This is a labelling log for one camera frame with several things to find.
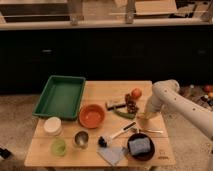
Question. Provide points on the green plastic tray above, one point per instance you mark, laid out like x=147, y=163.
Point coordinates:
x=61, y=97

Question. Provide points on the white lidded container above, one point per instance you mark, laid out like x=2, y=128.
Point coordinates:
x=53, y=126

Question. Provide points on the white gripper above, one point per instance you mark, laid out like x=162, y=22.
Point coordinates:
x=153, y=106

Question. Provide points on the metal cup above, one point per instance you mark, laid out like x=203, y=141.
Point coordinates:
x=81, y=139

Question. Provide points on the metal fork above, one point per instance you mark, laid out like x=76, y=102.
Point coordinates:
x=149, y=131

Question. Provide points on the red tomato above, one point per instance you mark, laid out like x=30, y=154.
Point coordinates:
x=136, y=93

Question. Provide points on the yellow banana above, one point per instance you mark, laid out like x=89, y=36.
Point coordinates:
x=141, y=116

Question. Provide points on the orange bowl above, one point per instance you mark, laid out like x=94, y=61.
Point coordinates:
x=91, y=116

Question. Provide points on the knife with black handle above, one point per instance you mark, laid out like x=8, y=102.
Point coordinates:
x=112, y=107

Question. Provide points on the black white dish brush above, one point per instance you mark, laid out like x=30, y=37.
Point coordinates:
x=105, y=141

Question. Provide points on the green pepper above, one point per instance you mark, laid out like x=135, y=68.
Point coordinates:
x=123, y=114

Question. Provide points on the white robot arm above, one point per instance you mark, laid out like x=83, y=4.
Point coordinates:
x=167, y=92

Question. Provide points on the blue sponge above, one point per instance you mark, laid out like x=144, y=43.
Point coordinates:
x=141, y=145

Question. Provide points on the wooden table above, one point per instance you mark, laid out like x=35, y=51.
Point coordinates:
x=99, y=92

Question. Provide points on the dark red plate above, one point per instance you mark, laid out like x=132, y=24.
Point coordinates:
x=142, y=156

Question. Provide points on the purple grapes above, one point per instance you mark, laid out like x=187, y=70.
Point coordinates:
x=131, y=104

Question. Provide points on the blue cloth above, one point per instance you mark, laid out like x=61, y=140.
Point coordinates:
x=112, y=155

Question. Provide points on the green plastic cup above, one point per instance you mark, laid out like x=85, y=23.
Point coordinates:
x=58, y=147

